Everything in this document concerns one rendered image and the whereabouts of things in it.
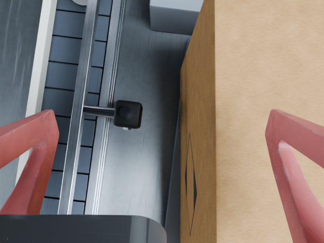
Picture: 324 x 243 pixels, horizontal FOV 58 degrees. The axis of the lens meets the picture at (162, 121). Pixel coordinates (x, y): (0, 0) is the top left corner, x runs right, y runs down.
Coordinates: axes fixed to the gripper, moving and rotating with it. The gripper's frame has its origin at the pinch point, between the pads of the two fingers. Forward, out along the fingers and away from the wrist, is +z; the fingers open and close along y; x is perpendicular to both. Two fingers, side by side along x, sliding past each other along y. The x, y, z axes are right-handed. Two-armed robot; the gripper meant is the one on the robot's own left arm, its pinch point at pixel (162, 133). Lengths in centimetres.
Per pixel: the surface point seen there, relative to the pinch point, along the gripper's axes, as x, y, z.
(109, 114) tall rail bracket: 11.5, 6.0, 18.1
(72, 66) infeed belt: 10.5, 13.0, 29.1
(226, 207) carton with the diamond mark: 6.8, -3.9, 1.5
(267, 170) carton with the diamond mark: 5.2, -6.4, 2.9
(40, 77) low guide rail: 10.2, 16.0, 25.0
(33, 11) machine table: 5.6, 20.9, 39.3
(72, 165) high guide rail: 15.8, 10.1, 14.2
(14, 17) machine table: 6.4, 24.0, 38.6
